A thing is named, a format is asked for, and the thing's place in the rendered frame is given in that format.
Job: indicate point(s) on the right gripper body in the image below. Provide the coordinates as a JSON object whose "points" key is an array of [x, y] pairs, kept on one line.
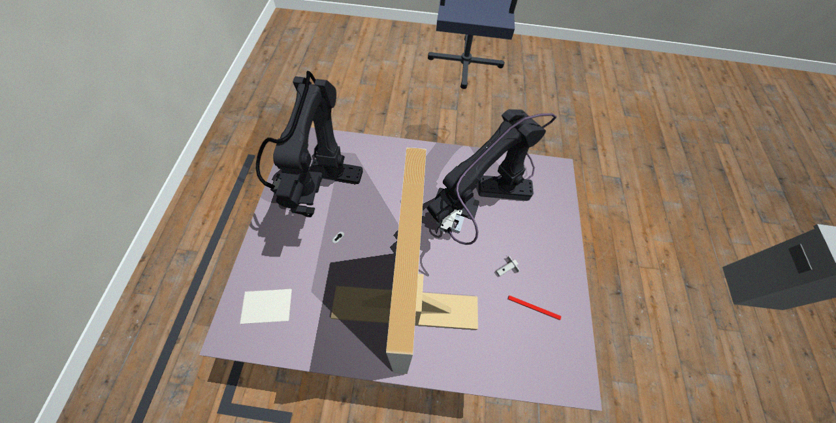
{"points": [[309, 191]]}

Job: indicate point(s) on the white paper sheet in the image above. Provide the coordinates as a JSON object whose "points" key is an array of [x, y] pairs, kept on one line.
{"points": [[266, 306]]}

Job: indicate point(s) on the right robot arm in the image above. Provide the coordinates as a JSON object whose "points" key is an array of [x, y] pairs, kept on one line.
{"points": [[292, 155]]}

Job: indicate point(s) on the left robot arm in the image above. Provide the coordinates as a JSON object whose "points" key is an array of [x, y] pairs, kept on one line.
{"points": [[506, 138]]}

